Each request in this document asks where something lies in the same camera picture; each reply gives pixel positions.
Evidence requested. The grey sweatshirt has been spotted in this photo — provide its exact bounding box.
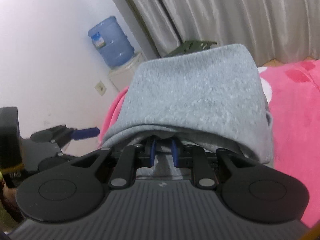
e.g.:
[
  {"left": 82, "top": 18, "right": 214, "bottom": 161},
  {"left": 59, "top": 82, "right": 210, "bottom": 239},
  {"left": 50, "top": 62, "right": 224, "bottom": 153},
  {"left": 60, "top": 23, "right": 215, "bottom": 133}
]
[{"left": 102, "top": 44, "right": 274, "bottom": 167}]

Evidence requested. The person's left hand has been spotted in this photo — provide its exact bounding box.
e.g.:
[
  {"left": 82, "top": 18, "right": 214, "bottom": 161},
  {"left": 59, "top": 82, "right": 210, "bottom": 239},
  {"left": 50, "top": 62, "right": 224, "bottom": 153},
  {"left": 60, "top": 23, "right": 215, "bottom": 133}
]
[{"left": 1, "top": 180, "right": 24, "bottom": 223}]

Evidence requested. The white water dispenser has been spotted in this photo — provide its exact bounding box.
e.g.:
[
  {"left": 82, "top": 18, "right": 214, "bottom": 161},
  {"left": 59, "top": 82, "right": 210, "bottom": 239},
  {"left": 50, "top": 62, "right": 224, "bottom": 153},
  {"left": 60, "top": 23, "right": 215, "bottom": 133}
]
[{"left": 108, "top": 52, "right": 145, "bottom": 91}]

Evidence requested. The blue water jug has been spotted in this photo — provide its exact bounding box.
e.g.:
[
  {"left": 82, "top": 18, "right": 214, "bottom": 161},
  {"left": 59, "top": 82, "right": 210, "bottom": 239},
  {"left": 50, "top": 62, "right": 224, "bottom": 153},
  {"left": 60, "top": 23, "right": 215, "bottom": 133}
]
[{"left": 87, "top": 16, "right": 135, "bottom": 69}]

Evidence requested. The pink floral blanket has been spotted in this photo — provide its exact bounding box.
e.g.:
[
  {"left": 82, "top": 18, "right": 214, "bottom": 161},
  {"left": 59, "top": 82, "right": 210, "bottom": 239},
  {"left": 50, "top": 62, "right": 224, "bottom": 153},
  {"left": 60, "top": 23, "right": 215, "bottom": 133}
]
[{"left": 99, "top": 61, "right": 319, "bottom": 226}]

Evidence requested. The grey curtain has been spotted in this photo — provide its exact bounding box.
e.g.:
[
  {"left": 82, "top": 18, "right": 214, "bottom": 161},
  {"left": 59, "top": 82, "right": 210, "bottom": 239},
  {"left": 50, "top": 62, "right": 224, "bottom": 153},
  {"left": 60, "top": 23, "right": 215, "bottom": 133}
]
[{"left": 129, "top": 0, "right": 319, "bottom": 66}]

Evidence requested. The white wall socket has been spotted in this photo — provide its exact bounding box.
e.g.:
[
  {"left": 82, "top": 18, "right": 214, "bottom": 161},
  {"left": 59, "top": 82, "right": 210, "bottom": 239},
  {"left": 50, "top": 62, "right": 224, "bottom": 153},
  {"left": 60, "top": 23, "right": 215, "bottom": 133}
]
[{"left": 95, "top": 81, "right": 106, "bottom": 96}]

